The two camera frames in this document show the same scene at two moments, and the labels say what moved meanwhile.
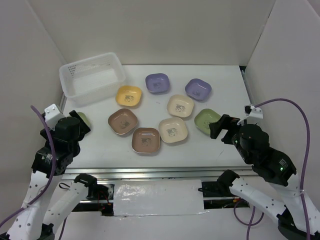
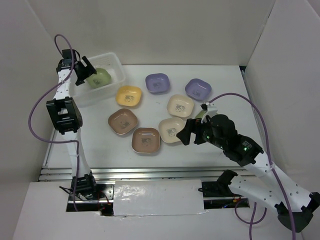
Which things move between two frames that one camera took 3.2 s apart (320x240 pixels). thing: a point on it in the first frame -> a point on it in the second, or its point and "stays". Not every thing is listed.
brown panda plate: [145, 140] stays
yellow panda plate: [128, 95] stays
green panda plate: [84, 118] -> [102, 78]
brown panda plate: [123, 121] stays
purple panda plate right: [198, 89] stays
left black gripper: [84, 128] -> [86, 72]
